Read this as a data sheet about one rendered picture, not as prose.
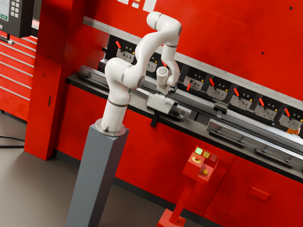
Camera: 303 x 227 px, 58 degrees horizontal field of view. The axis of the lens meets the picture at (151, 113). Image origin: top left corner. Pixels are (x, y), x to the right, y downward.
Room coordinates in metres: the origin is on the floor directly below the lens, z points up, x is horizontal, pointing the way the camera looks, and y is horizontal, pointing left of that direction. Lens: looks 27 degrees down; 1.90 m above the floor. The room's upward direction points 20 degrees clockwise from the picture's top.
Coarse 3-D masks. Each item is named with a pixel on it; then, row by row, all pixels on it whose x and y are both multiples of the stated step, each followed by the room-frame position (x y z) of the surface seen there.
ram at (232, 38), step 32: (96, 0) 2.24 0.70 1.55; (160, 0) 2.18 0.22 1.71; (192, 0) 2.15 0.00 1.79; (224, 0) 2.12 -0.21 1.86; (256, 0) 2.10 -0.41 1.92; (288, 0) 2.07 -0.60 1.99; (128, 32) 2.20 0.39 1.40; (192, 32) 2.14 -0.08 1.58; (224, 32) 2.11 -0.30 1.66; (256, 32) 2.09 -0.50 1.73; (288, 32) 2.06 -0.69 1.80; (192, 64) 2.13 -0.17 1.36; (224, 64) 2.10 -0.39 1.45; (256, 64) 2.07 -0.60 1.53; (288, 64) 2.05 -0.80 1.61
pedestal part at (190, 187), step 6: (192, 180) 1.73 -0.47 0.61; (186, 186) 1.73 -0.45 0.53; (192, 186) 1.72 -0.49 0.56; (186, 192) 1.73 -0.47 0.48; (180, 198) 1.73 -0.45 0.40; (186, 198) 1.72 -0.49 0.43; (180, 204) 1.73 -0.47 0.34; (174, 210) 1.73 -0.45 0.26; (180, 210) 1.72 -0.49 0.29; (174, 216) 1.73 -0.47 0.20; (174, 222) 1.72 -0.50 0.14
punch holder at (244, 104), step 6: (240, 90) 2.07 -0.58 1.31; (246, 90) 2.07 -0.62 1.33; (234, 96) 2.07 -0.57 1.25; (240, 96) 2.07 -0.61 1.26; (246, 96) 2.07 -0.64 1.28; (252, 96) 2.06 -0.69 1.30; (234, 102) 2.07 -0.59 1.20; (240, 102) 2.06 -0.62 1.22; (246, 102) 2.06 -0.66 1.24; (246, 108) 2.06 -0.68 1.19
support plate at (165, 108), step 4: (156, 96) 2.13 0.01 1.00; (152, 100) 2.02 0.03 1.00; (156, 100) 2.05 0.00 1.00; (148, 104) 1.92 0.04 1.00; (152, 104) 1.95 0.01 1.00; (156, 104) 1.97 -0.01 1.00; (160, 104) 2.00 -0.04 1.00; (164, 104) 2.02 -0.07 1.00; (168, 104) 2.05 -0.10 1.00; (156, 108) 1.91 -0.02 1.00; (160, 108) 1.93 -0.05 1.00; (164, 108) 1.96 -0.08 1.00; (168, 108) 1.98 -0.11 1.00; (164, 112) 1.90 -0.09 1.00; (168, 112) 1.91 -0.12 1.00
